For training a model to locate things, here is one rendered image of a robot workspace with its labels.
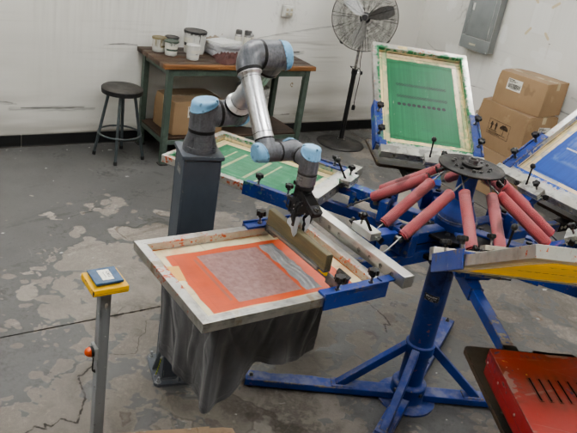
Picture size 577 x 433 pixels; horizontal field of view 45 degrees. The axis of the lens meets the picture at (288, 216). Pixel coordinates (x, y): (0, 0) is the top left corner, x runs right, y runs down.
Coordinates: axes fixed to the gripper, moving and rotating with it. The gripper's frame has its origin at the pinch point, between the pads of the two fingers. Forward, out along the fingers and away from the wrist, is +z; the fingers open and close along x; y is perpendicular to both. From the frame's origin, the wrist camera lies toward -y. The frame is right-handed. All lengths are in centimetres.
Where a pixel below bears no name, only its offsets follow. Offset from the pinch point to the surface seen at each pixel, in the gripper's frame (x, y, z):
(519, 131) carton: -369, 180, 40
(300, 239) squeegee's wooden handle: 1.5, -3.5, 0.4
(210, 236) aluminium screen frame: 24.2, 25.2, 11.0
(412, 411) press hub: -84, -12, 108
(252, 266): 17.1, 3.0, 13.6
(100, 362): 73, 10, 49
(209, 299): 43.6, -12.3, 13.6
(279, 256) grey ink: 3.1, 5.8, 12.8
